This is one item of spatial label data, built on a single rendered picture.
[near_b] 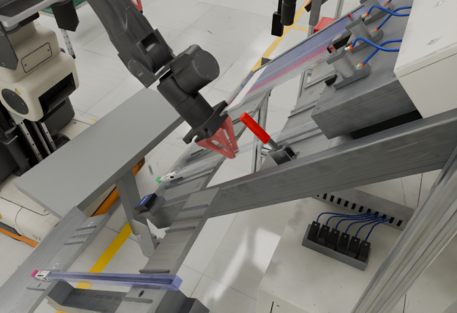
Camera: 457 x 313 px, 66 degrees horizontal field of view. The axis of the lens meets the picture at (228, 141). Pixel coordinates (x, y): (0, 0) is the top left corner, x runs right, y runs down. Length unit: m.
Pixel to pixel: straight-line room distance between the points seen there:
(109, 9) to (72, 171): 0.69
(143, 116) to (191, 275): 0.70
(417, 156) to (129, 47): 0.47
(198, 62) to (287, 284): 0.57
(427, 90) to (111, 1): 0.48
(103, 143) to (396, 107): 1.01
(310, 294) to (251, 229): 0.84
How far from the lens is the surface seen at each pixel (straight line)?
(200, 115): 0.67
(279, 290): 0.92
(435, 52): 0.42
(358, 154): 0.48
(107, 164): 1.22
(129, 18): 0.66
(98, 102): 2.51
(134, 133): 1.30
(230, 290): 1.58
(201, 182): 0.79
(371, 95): 0.48
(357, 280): 0.97
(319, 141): 0.58
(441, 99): 0.45
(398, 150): 0.47
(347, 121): 0.51
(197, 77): 0.61
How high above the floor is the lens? 1.46
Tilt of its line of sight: 44 degrees down
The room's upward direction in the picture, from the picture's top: straight up
